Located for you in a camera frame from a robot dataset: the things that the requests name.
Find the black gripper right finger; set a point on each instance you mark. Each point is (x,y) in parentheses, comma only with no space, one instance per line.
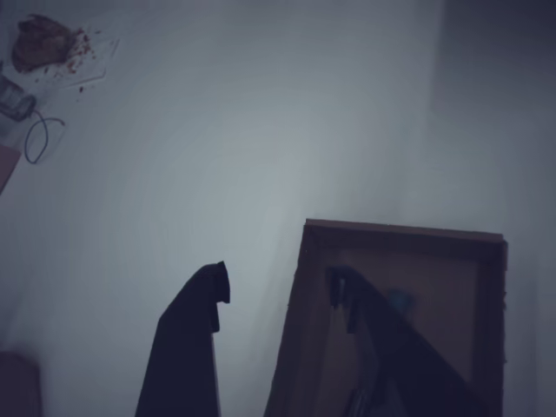
(412,369)

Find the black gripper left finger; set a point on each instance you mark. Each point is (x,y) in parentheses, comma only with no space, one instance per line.
(187,356)

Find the shallow cardboard box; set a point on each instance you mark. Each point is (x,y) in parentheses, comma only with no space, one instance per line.
(313,313)

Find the pink trash note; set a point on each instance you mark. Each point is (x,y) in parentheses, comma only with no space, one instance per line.
(8,169)

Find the small grey black device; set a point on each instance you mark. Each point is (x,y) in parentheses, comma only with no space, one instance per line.
(15,102)

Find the clear pastry wrapper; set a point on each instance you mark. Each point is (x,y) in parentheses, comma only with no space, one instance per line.
(97,56)

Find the brown pastry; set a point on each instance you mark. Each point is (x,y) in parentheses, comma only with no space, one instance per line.
(39,43)

